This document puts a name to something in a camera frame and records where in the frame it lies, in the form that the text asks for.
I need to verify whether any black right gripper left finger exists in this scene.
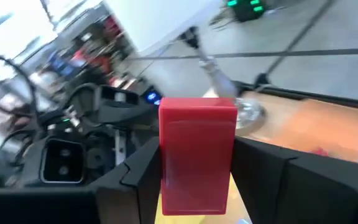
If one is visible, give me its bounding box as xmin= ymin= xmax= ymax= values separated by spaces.
xmin=0 ymin=136 xmax=162 ymax=224

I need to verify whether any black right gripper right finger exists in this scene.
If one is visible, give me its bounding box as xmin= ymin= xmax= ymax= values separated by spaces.
xmin=231 ymin=137 xmax=358 ymax=224

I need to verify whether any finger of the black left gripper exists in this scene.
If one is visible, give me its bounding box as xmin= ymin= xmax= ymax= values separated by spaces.
xmin=98 ymin=85 xmax=157 ymax=125

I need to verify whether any red rectangular box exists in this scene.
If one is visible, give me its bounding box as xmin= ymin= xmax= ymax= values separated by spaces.
xmin=158 ymin=96 xmax=239 ymax=216

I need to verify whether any blue lit computer tower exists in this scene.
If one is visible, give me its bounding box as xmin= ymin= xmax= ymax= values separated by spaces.
xmin=143 ymin=88 xmax=164 ymax=106

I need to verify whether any red cube charger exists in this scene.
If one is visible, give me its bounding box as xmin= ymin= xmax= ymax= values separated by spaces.
xmin=311 ymin=147 xmax=331 ymax=157

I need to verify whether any orange translucent plastic bin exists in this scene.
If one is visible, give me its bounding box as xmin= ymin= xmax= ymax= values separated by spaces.
xmin=237 ymin=90 xmax=358 ymax=164

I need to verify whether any white shade silver table lamp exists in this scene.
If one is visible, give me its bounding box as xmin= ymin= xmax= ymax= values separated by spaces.
xmin=104 ymin=0 xmax=267 ymax=138

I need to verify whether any black clamp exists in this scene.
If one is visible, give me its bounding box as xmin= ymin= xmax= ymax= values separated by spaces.
xmin=253 ymin=72 xmax=272 ymax=91

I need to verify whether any green lit computer tower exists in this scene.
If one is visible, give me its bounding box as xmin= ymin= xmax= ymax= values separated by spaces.
xmin=225 ymin=0 xmax=269 ymax=22

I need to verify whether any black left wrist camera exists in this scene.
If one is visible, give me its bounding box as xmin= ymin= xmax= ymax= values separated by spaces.
xmin=40 ymin=138 xmax=86 ymax=184

